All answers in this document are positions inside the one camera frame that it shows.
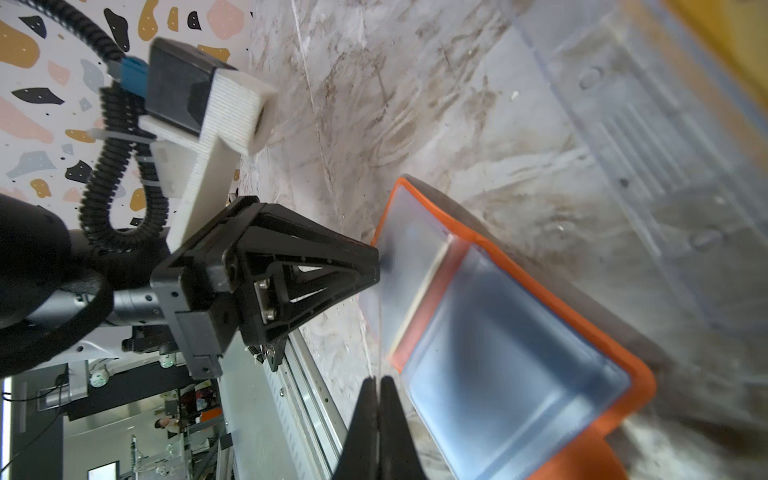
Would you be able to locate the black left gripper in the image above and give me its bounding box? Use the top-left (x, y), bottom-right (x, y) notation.
top-left (112, 196), bottom-right (380, 380)

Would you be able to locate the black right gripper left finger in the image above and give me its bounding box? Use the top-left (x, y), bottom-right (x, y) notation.
top-left (332, 377), bottom-right (379, 480)

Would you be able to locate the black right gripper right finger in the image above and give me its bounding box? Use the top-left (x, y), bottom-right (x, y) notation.
top-left (379, 376), bottom-right (427, 480)

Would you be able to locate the orange card holder wallet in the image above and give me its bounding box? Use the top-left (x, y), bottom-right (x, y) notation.
top-left (360, 178), bottom-right (656, 479)

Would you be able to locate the gold VIP card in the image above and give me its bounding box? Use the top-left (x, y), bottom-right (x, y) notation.
top-left (381, 236), bottom-right (453, 365)

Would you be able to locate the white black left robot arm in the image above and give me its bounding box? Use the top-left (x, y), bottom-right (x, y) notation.
top-left (1, 196), bottom-right (380, 380)

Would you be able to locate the clear acrylic card display stand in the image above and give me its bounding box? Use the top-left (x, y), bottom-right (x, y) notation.
top-left (508, 1), bottom-right (767, 337)

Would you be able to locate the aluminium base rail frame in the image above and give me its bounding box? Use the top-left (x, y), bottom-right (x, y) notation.
top-left (215, 329), bottom-right (349, 480)

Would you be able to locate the black corrugated cable hose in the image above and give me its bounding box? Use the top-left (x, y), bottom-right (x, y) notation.
top-left (23, 0), bottom-right (172, 253)

